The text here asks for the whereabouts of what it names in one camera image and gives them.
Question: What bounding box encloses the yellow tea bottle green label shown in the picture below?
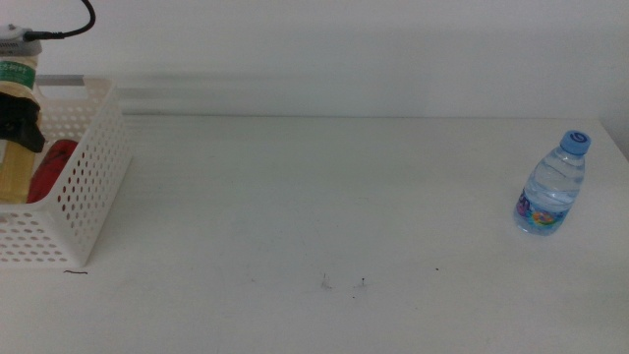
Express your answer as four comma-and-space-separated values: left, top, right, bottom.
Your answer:
0, 54, 43, 206

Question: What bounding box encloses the thick braided black cable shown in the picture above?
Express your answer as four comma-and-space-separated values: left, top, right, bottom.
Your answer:
23, 0, 97, 42

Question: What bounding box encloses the red cola can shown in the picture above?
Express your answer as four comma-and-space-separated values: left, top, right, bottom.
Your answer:
27, 139, 80, 204

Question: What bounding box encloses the white perforated plastic basket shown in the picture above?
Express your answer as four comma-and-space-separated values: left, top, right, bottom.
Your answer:
0, 77, 134, 269

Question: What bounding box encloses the small water bottle blue cap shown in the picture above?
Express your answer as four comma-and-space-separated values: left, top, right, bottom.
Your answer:
513, 129, 593, 236

